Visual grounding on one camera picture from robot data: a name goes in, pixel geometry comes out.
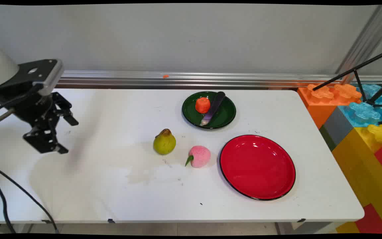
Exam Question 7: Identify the grey giant building block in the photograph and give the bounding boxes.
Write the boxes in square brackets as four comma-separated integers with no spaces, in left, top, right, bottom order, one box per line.
[323,106,354,147]

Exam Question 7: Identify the plain black cable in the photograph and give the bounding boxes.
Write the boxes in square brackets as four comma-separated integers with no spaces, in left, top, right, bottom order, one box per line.
[0,169,16,233]

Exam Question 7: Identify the black cable with connector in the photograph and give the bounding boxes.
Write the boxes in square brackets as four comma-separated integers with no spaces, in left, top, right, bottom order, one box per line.
[0,164,59,233]

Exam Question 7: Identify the pink toy peach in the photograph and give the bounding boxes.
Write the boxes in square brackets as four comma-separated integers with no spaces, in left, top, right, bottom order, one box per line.
[185,145,211,168]

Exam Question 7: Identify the blue giant building block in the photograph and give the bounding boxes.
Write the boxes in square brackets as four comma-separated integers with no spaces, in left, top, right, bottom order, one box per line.
[339,84,382,128]

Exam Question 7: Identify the yellow giant building block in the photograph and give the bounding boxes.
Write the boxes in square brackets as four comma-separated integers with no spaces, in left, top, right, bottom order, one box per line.
[332,124,382,233]

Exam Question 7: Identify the dark green building block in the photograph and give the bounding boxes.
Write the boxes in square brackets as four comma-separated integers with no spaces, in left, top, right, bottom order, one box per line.
[319,125,337,152]

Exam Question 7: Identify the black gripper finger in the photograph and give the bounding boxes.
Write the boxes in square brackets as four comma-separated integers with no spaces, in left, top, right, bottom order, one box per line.
[52,92,79,126]
[23,125,69,154]

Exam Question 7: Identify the slanted aluminium post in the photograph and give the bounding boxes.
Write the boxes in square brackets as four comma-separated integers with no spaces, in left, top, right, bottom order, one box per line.
[335,5,382,83]

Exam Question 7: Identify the horizontal aluminium rail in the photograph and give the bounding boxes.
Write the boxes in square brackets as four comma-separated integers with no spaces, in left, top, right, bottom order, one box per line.
[56,70,382,90]

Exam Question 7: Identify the orange toy fruit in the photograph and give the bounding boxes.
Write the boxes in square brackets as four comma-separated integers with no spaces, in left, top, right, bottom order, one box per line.
[195,97,211,114]

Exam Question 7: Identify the dark green plate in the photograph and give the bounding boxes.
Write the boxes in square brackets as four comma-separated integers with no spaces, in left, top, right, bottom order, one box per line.
[182,91,237,129]

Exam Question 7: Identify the green toy pear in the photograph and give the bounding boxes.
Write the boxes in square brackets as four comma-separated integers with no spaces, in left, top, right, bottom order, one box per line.
[153,128,177,155]

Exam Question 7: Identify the red plate black rim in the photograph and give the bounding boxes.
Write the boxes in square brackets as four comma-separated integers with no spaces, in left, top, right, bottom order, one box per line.
[219,134,296,201]

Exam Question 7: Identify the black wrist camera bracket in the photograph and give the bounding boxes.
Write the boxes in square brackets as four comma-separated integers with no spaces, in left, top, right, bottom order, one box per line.
[0,59,64,97]

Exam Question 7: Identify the purple toy eggplant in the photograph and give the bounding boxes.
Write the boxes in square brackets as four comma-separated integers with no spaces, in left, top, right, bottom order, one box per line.
[200,91,226,126]

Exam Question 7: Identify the black tripod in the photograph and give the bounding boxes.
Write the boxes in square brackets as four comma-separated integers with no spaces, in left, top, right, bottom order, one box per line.
[312,47,382,108]

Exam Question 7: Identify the orange giant building block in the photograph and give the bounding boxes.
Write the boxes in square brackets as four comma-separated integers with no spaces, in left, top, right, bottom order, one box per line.
[297,83,362,130]

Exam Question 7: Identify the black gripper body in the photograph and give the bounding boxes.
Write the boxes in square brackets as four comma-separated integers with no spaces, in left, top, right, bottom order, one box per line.
[0,87,57,129]

